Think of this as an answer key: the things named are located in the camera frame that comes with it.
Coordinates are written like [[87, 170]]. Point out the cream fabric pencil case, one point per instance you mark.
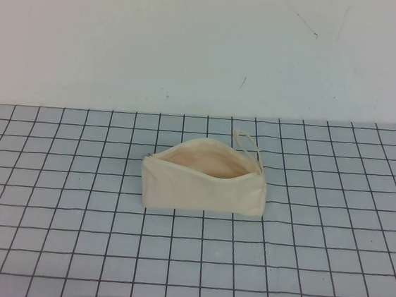
[[200, 191]]

